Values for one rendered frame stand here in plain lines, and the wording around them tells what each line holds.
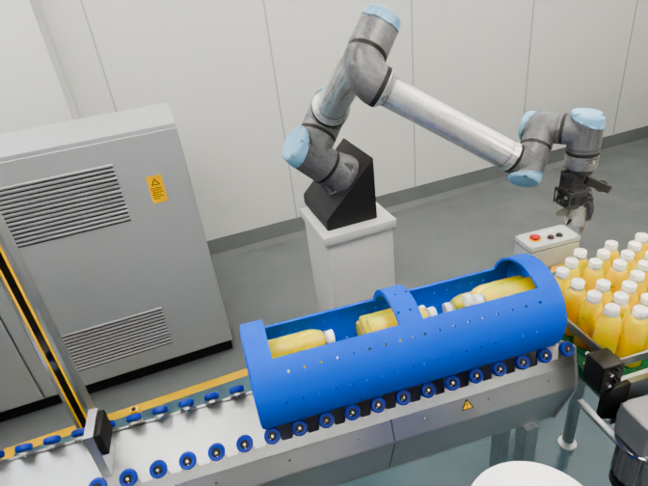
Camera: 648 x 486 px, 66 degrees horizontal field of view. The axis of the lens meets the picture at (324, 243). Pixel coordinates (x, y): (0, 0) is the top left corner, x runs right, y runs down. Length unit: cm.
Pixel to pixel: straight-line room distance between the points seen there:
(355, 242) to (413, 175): 264
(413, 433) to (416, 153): 332
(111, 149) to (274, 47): 173
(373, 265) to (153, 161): 119
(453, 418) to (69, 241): 198
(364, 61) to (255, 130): 262
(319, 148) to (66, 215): 134
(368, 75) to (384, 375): 78
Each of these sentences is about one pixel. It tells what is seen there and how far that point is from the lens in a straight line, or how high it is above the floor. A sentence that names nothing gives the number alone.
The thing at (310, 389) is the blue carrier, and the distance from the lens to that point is 129.
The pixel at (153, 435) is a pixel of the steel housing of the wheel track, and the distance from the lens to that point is 159.
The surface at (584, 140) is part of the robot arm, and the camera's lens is 160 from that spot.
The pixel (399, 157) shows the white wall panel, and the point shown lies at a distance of 448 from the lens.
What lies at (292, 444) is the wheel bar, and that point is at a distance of 145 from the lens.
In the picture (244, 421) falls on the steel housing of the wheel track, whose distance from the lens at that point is 153.
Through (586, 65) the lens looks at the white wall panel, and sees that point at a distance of 549.
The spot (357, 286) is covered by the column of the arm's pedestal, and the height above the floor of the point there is 82.
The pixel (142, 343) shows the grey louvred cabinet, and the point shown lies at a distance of 307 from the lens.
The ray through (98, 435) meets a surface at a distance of 146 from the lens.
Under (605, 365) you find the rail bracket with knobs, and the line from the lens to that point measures 160.
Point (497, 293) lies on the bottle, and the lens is 149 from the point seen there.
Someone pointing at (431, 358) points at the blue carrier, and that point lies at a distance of 136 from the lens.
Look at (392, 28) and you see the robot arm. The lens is 148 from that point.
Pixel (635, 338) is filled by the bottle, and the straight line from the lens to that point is 169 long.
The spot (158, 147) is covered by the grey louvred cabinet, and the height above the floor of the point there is 135.
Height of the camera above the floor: 205
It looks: 30 degrees down
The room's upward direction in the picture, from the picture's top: 7 degrees counter-clockwise
